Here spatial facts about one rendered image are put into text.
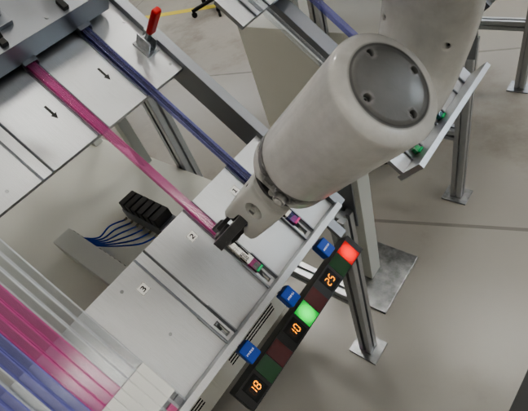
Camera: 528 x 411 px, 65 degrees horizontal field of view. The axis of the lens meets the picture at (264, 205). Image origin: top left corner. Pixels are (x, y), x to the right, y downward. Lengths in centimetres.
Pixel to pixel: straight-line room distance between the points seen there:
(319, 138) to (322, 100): 3
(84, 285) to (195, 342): 44
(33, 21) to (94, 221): 58
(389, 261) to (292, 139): 126
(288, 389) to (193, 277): 80
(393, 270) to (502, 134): 82
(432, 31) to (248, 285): 47
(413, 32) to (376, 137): 12
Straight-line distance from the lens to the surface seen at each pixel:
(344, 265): 77
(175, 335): 66
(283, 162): 34
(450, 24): 34
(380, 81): 28
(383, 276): 152
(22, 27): 76
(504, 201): 176
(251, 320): 66
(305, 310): 73
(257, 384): 70
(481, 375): 139
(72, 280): 107
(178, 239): 67
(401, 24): 36
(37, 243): 125
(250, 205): 43
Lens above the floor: 129
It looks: 44 degrees down
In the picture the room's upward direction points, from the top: 22 degrees counter-clockwise
